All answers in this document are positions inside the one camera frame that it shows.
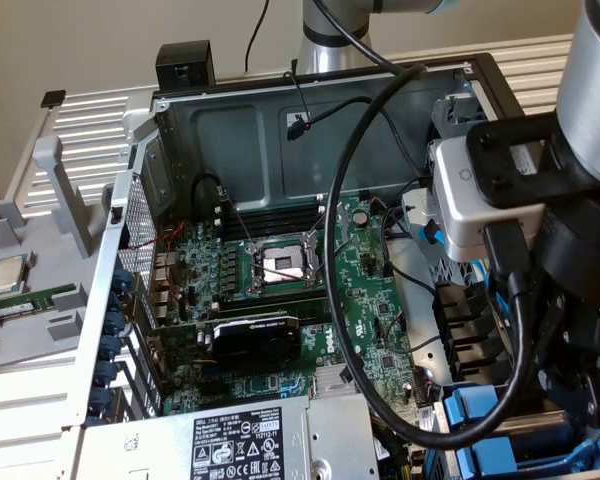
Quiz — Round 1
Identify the green motherboard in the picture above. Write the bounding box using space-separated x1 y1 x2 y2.
149 193 434 441

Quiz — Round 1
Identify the silver chipset heatsink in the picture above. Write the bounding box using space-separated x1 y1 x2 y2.
313 364 355 397

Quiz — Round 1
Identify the black RAM slot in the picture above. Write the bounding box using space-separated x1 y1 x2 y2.
214 299 339 326
213 193 328 221
213 205 328 237
210 285 339 315

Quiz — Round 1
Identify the black wire with connector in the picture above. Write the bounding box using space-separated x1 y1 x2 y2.
283 96 436 189

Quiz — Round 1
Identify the thin black hanging cable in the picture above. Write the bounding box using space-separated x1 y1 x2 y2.
243 0 272 75

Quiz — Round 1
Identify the hard drive in blue caddy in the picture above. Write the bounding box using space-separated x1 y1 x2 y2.
427 363 600 480

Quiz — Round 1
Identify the grey parts rack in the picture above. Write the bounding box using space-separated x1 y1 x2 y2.
0 137 112 374

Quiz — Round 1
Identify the green RAM stick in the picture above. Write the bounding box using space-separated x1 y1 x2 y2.
0 283 77 321

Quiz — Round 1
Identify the metal locking lever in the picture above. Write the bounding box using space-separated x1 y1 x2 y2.
253 249 339 282
216 184 255 250

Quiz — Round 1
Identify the thin black wire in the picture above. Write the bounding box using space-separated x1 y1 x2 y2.
382 202 439 296

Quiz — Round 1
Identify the blue SATA wire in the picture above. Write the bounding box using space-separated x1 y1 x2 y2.
417 218 511 326

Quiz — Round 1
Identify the silver drive cage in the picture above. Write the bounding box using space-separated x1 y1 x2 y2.
422 82 529 221

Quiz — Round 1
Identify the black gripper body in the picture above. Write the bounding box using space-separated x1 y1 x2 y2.
529 192 600 314

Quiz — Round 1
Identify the hard disk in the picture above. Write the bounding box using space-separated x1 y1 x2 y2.
442 382 600 451

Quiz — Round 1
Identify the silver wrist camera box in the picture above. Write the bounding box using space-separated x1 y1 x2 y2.
431 137 546 262

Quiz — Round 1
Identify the silver CPU chip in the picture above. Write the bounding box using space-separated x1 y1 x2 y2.
0 255 30 297

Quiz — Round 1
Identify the thick black camera cable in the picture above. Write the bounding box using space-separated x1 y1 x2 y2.
312 0 536 449

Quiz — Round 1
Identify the CPU socket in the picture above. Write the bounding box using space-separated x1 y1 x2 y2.
243 233 331 297

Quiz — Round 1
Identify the black wire with plug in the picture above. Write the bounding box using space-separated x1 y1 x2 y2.
340 355 367 395

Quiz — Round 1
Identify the power supply wire bundle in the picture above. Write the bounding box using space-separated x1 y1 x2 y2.
372 417 424 480

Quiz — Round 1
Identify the metal socket cover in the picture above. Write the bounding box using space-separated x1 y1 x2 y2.
303 199 352 282

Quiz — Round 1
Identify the blue disk carrier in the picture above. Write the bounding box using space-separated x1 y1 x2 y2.
454 434 600 476

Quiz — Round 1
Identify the silver power supply unit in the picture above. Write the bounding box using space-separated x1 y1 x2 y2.
78 391 381 480

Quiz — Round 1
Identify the short black loop wire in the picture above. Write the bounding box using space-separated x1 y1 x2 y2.
192 172 230 206

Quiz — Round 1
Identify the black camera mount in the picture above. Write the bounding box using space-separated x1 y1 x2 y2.
466 113 584 207

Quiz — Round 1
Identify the open PC case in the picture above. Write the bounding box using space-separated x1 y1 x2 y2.
62 52 600 480

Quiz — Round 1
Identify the black graphics card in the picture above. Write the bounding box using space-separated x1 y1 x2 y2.
144 310 302 372

